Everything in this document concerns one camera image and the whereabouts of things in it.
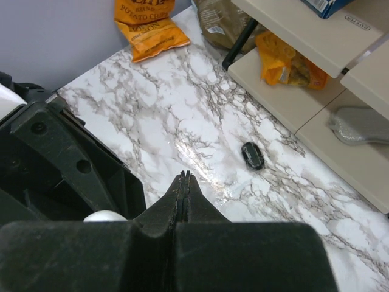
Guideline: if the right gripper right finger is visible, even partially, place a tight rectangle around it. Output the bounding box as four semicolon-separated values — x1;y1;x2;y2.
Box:
173;172;338;291

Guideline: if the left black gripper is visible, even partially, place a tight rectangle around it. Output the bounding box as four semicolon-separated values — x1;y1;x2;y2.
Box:
1;73;146;222

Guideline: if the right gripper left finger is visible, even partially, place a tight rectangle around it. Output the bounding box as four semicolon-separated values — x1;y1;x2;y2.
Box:
1;174;185;291

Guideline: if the white earbud charging case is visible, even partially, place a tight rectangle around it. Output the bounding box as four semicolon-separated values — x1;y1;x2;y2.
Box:
83;210;128;223

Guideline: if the black earbud charging case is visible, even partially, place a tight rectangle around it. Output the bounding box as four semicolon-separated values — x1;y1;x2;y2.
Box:
241;142;264;171

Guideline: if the orange Kettle chips bag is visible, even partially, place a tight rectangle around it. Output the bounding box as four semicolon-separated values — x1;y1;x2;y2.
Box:
114;0;190;63

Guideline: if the grey silver pouch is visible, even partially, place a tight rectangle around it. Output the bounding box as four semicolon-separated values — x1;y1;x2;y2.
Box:
327;106;388;145

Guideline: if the orange snack bag on shelf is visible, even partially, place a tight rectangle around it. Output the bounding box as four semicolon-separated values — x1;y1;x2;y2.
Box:
255;31;330;90

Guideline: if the brown snack bag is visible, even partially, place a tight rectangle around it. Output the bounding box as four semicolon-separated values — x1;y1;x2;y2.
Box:
192;0;251;49

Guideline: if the beige three-tier shelf rack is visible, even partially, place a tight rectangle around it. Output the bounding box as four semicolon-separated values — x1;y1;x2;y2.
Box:
222;1;388;213

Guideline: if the blue razor box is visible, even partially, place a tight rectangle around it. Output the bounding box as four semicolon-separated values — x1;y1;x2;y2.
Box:
301;0;353;19

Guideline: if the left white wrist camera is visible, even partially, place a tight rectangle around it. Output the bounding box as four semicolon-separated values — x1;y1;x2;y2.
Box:
0;84;27;119

